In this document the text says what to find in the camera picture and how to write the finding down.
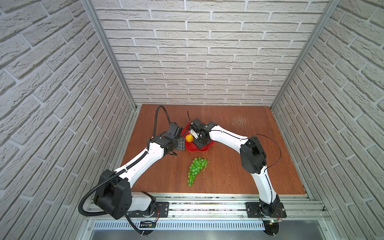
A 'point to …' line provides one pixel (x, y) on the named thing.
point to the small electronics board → (147, 224)
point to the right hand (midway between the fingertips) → (200, 140)
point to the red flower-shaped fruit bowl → (191, 146)
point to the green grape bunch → (195, 166)
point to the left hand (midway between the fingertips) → (178, 140)
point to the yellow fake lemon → (189, 138)
